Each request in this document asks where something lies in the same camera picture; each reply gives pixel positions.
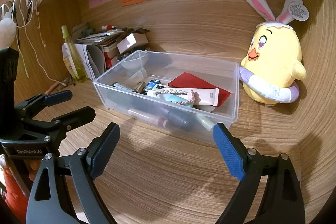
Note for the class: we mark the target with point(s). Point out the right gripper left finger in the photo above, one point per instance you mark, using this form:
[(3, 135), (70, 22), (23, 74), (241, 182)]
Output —
[(50, 201)]

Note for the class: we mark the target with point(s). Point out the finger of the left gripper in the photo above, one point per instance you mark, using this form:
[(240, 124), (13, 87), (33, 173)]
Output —
[(34, 105), (59, 126)]

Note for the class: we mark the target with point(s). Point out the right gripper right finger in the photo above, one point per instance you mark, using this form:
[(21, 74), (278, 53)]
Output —
[(282, 201)]

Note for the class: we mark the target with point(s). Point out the small dark blue box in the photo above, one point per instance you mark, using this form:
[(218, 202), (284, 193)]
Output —
[(150, 85)]

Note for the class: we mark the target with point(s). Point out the beige cylindrical tube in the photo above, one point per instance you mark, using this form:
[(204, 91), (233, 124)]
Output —
[(148, 118)]

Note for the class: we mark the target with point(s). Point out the mahjong tile soap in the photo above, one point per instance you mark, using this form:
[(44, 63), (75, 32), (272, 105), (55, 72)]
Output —
[(158, 87)]

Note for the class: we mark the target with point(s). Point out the light green tube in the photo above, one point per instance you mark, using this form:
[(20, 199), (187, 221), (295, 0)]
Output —
[(205, 122)]

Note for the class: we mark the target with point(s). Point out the dark purple bottle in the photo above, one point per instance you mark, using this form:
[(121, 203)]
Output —
[(178, 118)]

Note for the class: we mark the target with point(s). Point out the red foil pouch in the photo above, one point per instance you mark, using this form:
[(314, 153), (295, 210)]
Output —
[(187, 80)]

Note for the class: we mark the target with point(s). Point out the green glass bottle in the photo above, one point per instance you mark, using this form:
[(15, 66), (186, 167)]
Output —
[(139, 87)]

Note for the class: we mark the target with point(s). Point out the white tape roll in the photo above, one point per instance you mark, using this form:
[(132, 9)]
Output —
[(207, 108)]

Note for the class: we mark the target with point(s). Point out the pink cream tube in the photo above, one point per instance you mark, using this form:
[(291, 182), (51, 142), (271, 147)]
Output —
[(198, 96)]

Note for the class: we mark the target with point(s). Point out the person's left hand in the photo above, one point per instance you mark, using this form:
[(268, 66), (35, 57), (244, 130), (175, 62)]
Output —
[(31, 165)]

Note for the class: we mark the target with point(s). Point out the wooden stick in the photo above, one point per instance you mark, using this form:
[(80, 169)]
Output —
[(52, 88)]

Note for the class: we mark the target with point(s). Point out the yellow spray bottle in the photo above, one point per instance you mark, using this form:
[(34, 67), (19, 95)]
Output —
[(73, 61)]

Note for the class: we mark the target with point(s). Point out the folded white paper booklet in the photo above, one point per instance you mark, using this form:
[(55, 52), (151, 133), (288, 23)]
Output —
[(92, 59)]

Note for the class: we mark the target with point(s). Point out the white fluffy pompom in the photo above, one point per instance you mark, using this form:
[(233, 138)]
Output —
[(7, 32)]

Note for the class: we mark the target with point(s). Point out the white bowl of stones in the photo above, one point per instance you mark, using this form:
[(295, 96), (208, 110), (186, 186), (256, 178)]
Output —
[(135, 61)]

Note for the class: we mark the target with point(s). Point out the stack of books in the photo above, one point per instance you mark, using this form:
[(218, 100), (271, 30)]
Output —
[(108, 40)]

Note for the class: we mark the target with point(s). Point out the red white marker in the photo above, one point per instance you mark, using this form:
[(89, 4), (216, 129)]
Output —
[(108, 27)]

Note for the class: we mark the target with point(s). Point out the small white cardboard box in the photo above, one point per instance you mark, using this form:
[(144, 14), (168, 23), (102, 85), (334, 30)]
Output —
[(132, 41)]

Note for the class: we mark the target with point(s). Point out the clear plastic storage bin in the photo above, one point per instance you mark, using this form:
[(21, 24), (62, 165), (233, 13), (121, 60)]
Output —
[(165, 67)]

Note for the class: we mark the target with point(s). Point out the yellow chick plush toy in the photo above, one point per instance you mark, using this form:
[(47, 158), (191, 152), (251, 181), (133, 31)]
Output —
[(270, 70)]

